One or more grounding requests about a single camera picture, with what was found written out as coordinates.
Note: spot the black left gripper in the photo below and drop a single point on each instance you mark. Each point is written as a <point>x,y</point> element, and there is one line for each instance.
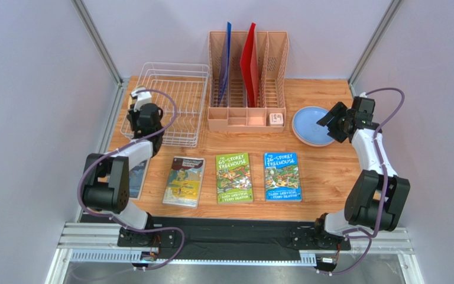
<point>132,117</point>

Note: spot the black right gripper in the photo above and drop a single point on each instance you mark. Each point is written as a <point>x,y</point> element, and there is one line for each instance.
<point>339,122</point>

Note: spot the blue plate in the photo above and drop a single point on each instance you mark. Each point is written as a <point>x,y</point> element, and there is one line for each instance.
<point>304,122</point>

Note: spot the tan plate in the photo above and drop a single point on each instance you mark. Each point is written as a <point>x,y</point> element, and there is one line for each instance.
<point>138,89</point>

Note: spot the pink plate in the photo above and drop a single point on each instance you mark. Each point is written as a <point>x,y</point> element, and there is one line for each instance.
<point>316,141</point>

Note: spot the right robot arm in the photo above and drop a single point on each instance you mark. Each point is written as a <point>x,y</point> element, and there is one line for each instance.
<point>378,197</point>

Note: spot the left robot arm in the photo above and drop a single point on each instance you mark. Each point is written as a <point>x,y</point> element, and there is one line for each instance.
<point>105,189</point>

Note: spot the dark nineteen eighty-four book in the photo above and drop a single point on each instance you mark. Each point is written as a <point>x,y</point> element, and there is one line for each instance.
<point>137,177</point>

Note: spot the white power adapter cube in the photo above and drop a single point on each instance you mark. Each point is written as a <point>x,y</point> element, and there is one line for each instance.
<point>276,119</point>

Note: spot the brideshead revisited book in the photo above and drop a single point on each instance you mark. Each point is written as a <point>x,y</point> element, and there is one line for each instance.
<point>184,182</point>

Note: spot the blue folder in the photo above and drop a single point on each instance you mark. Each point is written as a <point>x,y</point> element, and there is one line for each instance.
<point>224,64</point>

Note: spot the pink plastic file organizer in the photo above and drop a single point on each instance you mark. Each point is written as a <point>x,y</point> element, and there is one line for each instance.
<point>233,114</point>

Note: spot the blue 26-storey treehouse book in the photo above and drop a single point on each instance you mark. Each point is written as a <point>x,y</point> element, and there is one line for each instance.
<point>282,177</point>

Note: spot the red folder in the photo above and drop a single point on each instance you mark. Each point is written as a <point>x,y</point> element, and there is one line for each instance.
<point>249,67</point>

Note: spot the green 65-storey treehouse book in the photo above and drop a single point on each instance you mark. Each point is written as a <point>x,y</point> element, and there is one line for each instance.
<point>233,179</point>

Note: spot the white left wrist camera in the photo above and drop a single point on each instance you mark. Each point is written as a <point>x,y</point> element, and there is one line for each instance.
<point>140,99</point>

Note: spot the white wire dish rack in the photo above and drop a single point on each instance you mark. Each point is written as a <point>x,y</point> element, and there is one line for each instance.
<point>186,84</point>

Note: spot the aluminium frame post right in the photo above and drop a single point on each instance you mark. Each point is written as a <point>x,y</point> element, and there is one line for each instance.
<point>375,39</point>

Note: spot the aluminium frame post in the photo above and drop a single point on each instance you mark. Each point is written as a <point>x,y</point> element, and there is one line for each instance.
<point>375,39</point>
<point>98,42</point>

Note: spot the aluminium frame post left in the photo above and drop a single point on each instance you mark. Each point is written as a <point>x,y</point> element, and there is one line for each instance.
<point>98,42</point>

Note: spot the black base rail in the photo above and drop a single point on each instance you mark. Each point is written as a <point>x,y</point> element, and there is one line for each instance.
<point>231,240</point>

